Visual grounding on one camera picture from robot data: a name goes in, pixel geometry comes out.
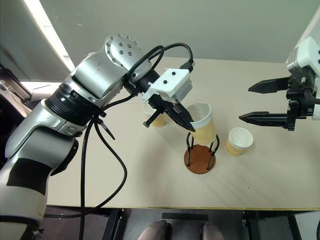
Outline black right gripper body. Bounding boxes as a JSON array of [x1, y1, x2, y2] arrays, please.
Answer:
[[285, 68, 316, 132]]

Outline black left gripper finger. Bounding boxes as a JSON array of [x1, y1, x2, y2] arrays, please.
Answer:
[[163, 103, 197, 133], [174, 103, 194, 122]]

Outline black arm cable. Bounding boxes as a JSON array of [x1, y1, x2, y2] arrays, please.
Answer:
[[302, 84, 320, 106], [0, 42, 196, 240]]

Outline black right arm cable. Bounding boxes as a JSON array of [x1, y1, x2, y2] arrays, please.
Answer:
[[302, 84, 320, 106]]

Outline dark rounded shape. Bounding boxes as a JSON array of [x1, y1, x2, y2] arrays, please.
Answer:
[[137, 219, 172, 240], [201, 222, 222, 240]]

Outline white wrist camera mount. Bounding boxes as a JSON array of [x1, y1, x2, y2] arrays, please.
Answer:
[[285, 36, 320, 76], [139, 67, 194, 105]]

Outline wire cup holder wooden base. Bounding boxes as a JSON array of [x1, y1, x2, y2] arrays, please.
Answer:
[[183, 131, 221, 175]]

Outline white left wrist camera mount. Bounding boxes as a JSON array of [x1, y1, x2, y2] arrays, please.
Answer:
[[139, 67, 194, 105]]

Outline white box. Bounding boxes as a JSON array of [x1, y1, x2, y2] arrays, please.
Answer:
[[293, 210, 320, 240]]

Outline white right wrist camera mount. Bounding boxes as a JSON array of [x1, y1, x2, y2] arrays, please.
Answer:
[[285, 36, 320, 76]]

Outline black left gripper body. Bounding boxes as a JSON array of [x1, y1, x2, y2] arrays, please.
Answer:
[[143, 96, 176, 128]]

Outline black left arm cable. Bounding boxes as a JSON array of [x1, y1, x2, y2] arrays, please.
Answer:
[[0, 42, 196, 240]]

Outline black metal table leg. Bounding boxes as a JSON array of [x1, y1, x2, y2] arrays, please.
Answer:
[[241, 210, 303, 240], [102, 208, 124, 240]]

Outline ribbed brown paper cup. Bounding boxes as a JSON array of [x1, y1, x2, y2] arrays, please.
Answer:
[[186, 102, 217, 146], [225, 127, 254, 157], [142, 102, 166, 129]]

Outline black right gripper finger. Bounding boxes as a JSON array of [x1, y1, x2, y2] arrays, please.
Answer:
[[247, 75, 292, 95], [238, 111, 289, 129]]

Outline white flat board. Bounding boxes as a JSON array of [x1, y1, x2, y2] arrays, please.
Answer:
[[19, 80, 60, 102]]

